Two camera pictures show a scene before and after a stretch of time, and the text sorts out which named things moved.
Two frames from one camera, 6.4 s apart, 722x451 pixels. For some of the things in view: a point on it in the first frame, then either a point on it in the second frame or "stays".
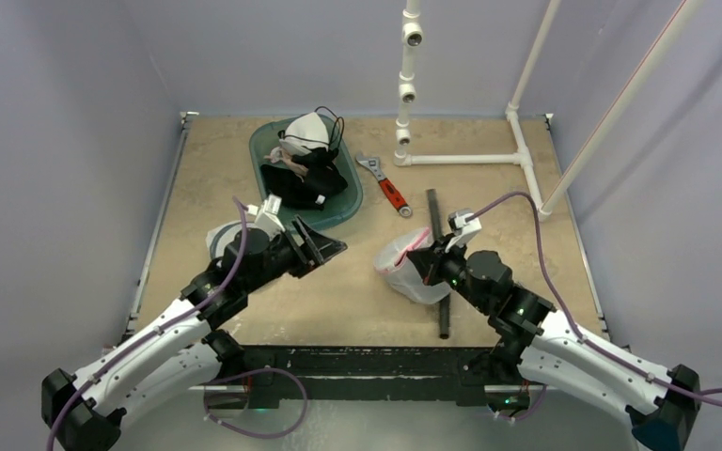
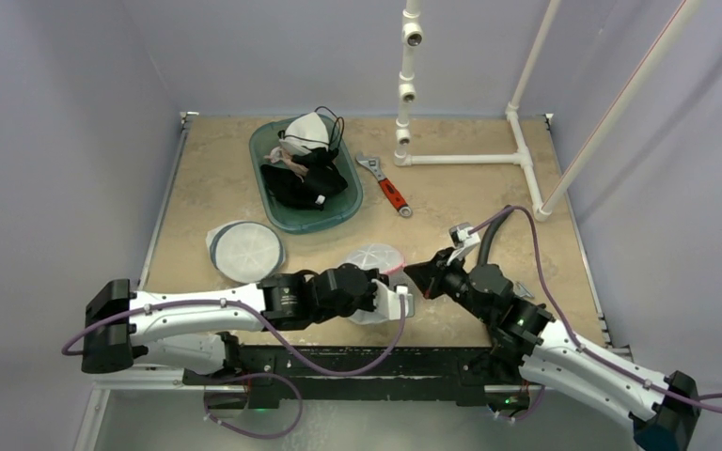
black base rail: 277,372 stays
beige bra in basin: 278,154 stays
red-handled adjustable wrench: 388,188 stays
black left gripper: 322,247 to 373,273
